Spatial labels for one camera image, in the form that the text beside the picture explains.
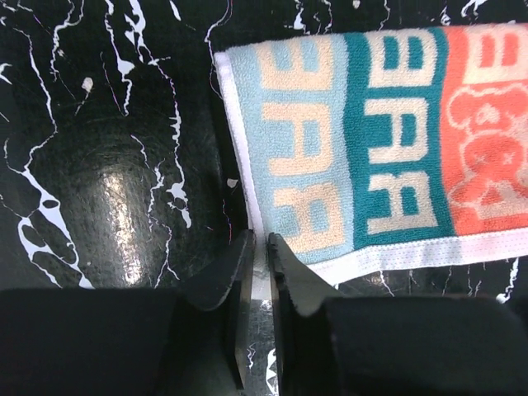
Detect colourful bear print towel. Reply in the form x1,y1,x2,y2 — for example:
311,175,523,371
214,23,527,284

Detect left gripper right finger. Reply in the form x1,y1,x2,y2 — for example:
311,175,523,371
267,233,342,395

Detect black marble pattern mat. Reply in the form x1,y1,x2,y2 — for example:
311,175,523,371
1,1,527,395

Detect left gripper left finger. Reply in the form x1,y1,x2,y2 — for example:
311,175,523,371
175,230,254,390

